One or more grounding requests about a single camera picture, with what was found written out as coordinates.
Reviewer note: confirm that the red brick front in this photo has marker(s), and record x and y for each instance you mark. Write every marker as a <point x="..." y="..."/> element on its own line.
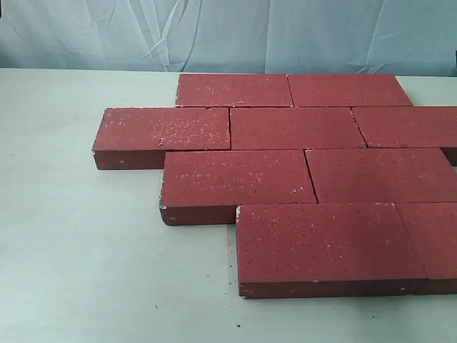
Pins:
<point x="294" y="128"/>

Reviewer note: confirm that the red brick rear left base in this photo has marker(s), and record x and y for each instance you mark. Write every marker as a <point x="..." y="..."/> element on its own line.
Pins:
<point x="233" y="90"/>

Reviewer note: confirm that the red brick base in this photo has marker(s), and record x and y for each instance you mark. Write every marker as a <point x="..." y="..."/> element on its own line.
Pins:
<point x="432" y="229"/>
<point x="233" y="90"/>
<point x="324" y="250"/>
<point x="346" y="90"/>
<point x="409" y="127"/>

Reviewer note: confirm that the red brick front left base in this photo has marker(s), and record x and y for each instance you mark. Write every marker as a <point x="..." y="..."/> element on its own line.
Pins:
<point x="324" y="250"/>

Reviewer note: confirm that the red brick rear middle base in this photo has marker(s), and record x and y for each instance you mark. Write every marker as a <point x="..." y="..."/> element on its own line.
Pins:
<point x="346" y="90"/>

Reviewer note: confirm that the red brick right rear base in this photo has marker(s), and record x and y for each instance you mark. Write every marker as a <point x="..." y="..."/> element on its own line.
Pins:
<point x="409" y="127"/>

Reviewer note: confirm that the red brick middle row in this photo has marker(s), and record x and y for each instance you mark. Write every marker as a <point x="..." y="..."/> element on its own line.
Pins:
<point x="398" y="175"/>

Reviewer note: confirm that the red brick front right base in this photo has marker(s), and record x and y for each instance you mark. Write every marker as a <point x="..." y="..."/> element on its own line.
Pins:
<point x="432" y="229"/>

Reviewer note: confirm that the light blue backdrop cloth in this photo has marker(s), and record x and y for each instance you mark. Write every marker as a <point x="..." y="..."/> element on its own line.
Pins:
<point x="416" y="38"/>

